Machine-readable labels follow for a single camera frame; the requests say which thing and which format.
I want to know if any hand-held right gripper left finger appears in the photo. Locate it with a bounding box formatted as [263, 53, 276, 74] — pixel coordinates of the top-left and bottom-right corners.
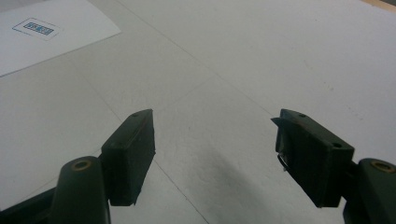
[100, 108, 157, 207]

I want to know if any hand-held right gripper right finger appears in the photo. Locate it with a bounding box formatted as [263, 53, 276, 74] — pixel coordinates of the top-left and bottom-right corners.
[270, 108, 356, 209]

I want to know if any white paper sheet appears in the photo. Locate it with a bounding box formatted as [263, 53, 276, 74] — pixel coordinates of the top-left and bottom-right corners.
[0, 0, 122, 78]

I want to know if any wooden table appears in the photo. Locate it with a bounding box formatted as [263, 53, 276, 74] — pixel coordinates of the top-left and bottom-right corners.
[360, 0, 396, 14]

